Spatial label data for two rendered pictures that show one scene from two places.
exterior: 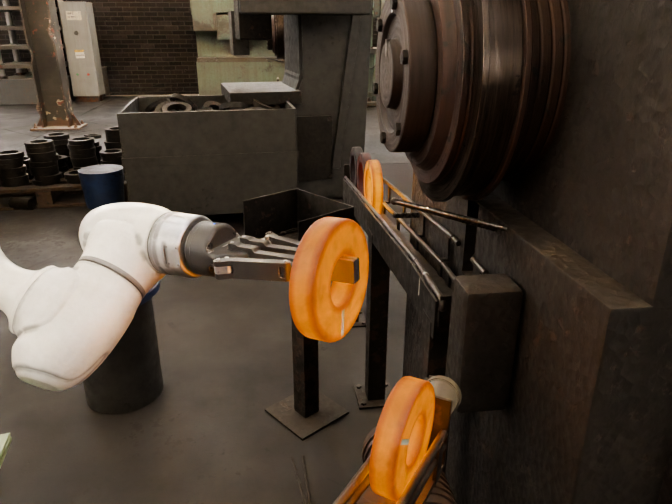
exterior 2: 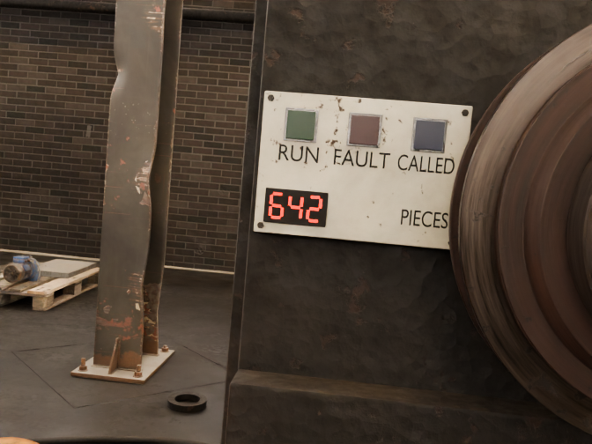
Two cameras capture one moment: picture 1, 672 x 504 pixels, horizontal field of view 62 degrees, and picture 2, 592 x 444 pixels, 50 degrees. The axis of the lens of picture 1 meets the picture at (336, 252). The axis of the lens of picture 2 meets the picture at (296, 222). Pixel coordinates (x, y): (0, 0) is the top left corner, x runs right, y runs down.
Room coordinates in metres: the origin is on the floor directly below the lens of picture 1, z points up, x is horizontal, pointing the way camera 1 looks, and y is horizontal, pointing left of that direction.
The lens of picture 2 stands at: (1.35, 0.52, 1.14)
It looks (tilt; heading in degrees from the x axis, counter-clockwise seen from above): 4 degrees down; 282
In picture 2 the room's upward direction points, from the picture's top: 5 degrees clockwise
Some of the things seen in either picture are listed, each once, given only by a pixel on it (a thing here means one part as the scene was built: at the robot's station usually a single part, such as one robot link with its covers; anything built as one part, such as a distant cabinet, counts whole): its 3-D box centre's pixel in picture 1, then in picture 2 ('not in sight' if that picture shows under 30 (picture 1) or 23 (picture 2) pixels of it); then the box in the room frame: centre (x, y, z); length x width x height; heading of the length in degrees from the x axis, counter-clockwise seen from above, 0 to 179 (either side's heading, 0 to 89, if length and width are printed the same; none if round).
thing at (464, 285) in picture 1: (482, 343); not in sight; (0.86, -0.26, 0.68); 0.11 x 0.08 x 0.24; 97
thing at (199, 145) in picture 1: (213, 155); not in sight; (3.73, 0.81, 0.39); 1.03 x 0.83 x 0.79; 101
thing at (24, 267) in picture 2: not in sight; (29, 268); (4.30, -3.74, 0.25); 0.40 x 0.24 x 0.22; 97
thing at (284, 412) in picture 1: (300, 313); not in sight; (1.57, 0.11, 0.36); 0.26 x 0.20 x 0.72; 42
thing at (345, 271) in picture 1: (329, 268); not in sight; (0.63, 0.01, 0.92); 0.07 x 0.01 x 0.03; 63
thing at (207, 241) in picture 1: (228, 251); not in sight; (0.71, 0.14, 0.91); 0.09 x 0.08 x 0.07; 63
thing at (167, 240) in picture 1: (187, 245); not in sight; (0.74, 0.21, 0.91); 0.09 x 0.06 x 0.09; 153
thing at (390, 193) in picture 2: not in sight; (360, 170); (1.44, -0.28, 1.15); 0.26 x 0.02 x 0.18; 7
